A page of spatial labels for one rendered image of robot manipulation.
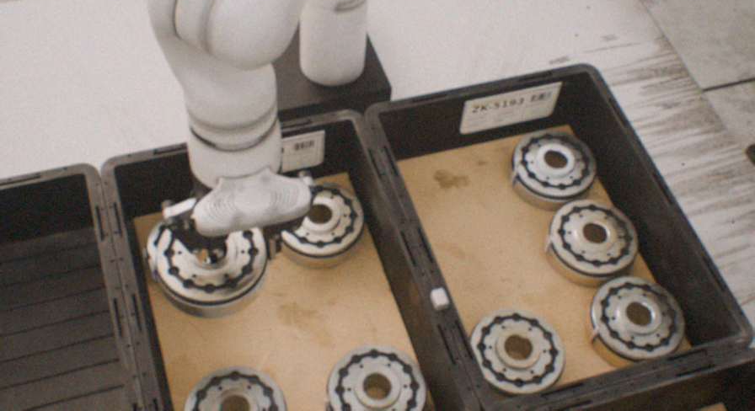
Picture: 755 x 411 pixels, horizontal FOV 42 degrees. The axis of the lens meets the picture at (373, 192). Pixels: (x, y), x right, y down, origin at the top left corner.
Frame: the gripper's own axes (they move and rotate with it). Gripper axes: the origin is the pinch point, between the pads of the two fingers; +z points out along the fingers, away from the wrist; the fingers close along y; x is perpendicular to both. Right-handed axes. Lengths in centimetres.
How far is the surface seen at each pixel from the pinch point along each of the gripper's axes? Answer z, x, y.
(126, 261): 7.3, -6.4, 11.0
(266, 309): 17.4, -2.6, -2.2
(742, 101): 101, -73, -140
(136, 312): 8.7, -1.2, 11.2
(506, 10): 31, -52, -54
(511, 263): 17.7, -0.9, -30.9
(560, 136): 14.5, -14.7, -42.8
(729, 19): 101, -100, -151
